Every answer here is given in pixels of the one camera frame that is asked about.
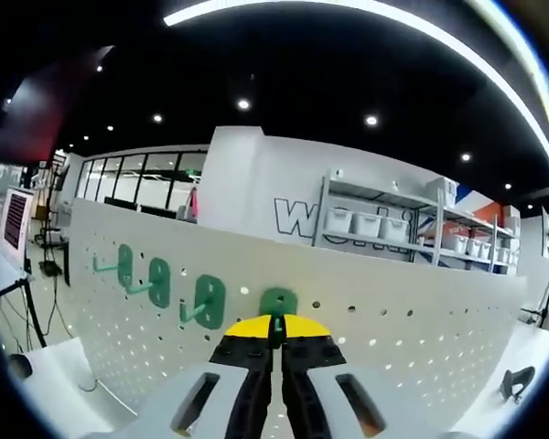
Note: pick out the white flat panel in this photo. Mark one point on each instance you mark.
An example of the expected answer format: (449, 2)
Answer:
(545, 231)

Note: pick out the dark grey curved neck device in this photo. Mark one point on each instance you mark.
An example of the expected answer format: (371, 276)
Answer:
(510, 384)

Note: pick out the green hook assembly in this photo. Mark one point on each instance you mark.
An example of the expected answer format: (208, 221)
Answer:
(121, 270)
(219, 302)
(279, 299)
(151, 288)

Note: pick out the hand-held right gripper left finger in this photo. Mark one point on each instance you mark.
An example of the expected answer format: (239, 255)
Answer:
(247, 356)

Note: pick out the grey metal shelf rack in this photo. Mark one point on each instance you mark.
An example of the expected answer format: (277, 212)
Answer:
(375, 194)

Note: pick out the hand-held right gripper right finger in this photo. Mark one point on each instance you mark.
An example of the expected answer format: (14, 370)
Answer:
(315, 354)

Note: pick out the black floor stand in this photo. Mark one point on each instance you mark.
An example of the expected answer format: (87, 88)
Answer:
(50, 267)

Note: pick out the white perforated mounting plate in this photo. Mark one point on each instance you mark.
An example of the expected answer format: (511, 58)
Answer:
(393, 329)

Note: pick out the long linear ceiling light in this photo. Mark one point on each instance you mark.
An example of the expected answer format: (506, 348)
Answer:
(183, 14)

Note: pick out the small white wall camera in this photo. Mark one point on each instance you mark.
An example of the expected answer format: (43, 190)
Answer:
(395, 185)
(337, 173)

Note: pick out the open laptop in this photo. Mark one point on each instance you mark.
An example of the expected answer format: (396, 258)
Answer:
(16, 219)

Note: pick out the round ceiling downlights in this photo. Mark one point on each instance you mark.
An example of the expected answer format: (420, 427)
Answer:
(371, 120)

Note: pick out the black oval mouse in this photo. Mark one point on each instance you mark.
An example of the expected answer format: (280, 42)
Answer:
(20, 367)

